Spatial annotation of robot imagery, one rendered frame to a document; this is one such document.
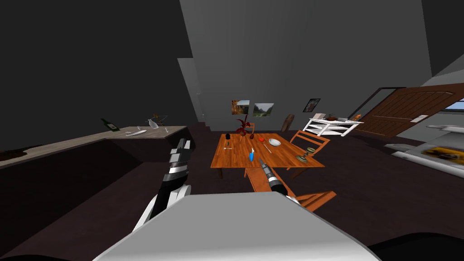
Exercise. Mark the dark red potted plant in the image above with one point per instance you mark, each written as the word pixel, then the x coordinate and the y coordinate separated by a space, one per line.
pixel 243 127

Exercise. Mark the dark framed picture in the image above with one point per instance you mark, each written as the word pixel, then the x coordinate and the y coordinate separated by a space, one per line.
pixel 311 105

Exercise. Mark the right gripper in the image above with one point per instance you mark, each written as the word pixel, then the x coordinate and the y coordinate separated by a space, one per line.
pixel 264 167

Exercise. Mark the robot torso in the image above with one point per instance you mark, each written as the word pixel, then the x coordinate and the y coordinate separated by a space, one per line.
pixel 235 232

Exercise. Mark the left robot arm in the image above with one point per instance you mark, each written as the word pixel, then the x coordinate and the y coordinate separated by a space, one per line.
pixel 174 181

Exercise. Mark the white side table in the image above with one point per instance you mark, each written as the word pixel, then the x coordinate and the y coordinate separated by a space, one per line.
pixel 328 126

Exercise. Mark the green round candle holder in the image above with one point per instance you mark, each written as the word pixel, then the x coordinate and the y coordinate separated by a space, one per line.
pixel 302 158
pixel 310 149

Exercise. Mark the orange landscape picture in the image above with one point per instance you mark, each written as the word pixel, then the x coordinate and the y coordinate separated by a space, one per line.
pixel 240 107

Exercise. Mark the blue bottle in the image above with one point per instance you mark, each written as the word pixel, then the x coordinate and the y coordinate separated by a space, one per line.
pixel 251 156

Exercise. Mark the green mountain picture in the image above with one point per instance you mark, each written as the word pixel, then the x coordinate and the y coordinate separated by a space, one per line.
pixel 263 110

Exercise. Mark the brown oval board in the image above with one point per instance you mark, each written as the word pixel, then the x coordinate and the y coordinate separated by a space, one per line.
pixel 288 123

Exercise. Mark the wooden slatted chair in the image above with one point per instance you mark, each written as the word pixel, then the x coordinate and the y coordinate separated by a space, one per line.
pixel 259 179
pixel 251 127
pixel 315 139

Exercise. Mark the silver knife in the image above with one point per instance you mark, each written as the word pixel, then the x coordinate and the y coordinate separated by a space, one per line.
pixel 267 148

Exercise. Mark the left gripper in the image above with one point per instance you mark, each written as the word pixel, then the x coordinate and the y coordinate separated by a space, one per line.
pixel 180 150

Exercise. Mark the dark kitchen counter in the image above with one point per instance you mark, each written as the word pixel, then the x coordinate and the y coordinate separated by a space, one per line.
pixel 72 170

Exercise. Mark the brown panelled door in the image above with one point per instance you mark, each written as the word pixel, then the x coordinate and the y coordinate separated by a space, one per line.
pixel 402 108

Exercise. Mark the white bowl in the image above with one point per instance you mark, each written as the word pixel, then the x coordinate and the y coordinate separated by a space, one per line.
pixel 274 142

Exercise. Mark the wooden dining table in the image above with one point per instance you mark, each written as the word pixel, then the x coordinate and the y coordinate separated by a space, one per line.
pixel 237 156

